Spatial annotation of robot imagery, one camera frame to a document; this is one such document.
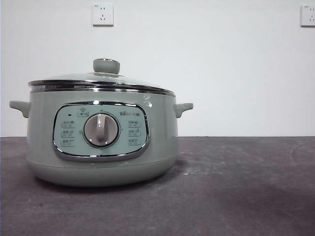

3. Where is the glass lid with green knob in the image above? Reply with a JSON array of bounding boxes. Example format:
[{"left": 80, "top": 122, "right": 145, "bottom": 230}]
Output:
[{"left": 28, "top": 58, "right": 176, "bottom": 96}]

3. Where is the pale green electric pot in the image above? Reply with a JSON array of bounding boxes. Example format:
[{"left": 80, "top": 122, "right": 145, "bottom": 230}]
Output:
[{"left": 9, "top": 85, "right": 194, "bottom": 188}]

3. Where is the white wall socket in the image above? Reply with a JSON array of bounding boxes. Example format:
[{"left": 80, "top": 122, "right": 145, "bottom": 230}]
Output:
[
  {"left": 93, "top": 3, "right": 115, "bottom": 27},
  {"left": 300, "top": 4, "right": 315, "bottom": 27}
]

